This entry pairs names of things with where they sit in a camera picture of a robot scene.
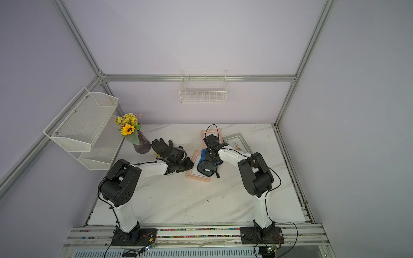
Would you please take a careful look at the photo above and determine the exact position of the aluminium enclosure frame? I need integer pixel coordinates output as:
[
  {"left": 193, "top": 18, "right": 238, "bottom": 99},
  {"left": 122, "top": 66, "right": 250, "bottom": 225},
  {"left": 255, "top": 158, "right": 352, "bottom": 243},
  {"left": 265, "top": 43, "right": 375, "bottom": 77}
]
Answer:
[{"left": 1, "top": 1, "right": 325, "bottom": 230}]

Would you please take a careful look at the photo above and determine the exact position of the dark glass vase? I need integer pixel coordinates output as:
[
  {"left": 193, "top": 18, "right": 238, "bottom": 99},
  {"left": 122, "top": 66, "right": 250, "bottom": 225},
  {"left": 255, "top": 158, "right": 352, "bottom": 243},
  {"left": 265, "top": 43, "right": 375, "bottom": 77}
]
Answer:
[{"left": 133, "top": 131, "right": 151, "bottom": 154}]

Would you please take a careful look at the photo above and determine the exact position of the white mesh wall shelf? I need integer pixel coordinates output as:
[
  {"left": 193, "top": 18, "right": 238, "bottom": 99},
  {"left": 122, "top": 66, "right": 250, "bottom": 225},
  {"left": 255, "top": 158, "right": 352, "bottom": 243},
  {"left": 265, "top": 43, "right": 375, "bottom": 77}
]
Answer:
[{"left": 44, "top": 88, "right": 123, "bottom": 170}]

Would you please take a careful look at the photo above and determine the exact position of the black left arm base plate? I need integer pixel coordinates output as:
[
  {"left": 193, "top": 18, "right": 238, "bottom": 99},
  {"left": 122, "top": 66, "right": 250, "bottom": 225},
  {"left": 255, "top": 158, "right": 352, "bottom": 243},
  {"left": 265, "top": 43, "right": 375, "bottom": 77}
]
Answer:
[{"left": 111, "top": 223, "right": 158, "bottom": 247}]

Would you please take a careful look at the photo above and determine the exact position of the pink picture frame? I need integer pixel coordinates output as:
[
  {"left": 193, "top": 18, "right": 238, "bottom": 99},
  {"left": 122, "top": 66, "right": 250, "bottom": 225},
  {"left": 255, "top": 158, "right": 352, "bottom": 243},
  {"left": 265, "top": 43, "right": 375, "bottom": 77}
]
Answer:
[
  {"left": 186, "top": 150, "right": 210, "bottom": 183},
  {"left": 201, "top": 129, "right": 224, "bottom": 149}
]

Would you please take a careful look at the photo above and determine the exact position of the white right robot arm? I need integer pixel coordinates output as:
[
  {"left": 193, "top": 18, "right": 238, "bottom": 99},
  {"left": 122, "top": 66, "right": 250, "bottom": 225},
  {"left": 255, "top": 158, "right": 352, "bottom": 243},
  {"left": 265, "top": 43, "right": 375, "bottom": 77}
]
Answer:
[{"left": 197, "top": 134, "right": 275, "bottom": 238}]

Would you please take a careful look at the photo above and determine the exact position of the white wire wall basket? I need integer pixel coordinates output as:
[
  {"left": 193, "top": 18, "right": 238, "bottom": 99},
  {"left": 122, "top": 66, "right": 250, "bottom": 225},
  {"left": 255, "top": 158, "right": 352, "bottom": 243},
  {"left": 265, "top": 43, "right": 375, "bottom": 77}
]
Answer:
[{"left": 179, "top": 69, "right": 228, "bottom": 104}]

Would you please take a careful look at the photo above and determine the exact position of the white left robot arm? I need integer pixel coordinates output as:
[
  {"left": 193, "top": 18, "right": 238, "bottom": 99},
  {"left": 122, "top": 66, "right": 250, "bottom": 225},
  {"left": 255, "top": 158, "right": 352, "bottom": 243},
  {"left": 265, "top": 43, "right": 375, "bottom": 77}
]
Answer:
[{"left": 97, "top": 146, "right": 194, "bottom": 246}]

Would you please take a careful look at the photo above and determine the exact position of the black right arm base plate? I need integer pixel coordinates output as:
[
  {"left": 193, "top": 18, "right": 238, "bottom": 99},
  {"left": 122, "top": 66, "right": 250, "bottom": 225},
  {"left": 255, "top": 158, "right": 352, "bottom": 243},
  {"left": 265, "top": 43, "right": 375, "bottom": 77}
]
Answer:
[{"left": 240, "top": 221, "right": 285, "bottom": 245}]

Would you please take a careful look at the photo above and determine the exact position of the green picture frame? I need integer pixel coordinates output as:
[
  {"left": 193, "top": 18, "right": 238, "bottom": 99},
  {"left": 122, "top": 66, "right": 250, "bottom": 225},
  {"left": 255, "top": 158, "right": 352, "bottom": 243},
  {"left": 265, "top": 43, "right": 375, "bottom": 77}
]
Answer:
[{"left": 223, "top": 133, "right": 253, "bottom": 154}]

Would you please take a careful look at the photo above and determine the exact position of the blue microfibre cloth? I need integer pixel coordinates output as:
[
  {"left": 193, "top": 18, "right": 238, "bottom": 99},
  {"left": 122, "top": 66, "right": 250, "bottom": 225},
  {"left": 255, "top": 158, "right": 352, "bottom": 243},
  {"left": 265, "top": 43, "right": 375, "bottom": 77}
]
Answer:
[{"left": 197, "top": 149, "right": 223, "bottom": 178}]

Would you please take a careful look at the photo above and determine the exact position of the sunflower bouquet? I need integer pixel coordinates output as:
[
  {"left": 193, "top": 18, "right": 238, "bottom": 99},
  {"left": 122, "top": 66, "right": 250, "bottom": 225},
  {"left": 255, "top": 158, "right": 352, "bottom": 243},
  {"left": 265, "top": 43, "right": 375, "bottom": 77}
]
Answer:
[{"left": 114, "top": 113, "right": 142, "bottom": 145}]

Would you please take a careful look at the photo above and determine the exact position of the black yellow work glove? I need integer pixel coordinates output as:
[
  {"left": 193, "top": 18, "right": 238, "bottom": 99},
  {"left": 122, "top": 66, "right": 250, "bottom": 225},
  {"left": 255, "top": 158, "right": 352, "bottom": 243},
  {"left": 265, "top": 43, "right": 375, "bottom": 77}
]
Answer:
[{"left": 151, "top": 138, "right": 174, "bottom": 158}]

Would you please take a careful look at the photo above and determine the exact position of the aluminium front rail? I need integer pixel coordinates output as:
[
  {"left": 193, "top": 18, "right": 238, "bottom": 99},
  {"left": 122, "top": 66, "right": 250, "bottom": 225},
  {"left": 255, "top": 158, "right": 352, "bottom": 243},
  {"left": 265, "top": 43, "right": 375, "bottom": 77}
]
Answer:
[{"left": 59, "top": 224, "right": 335, "bottom": 258}]

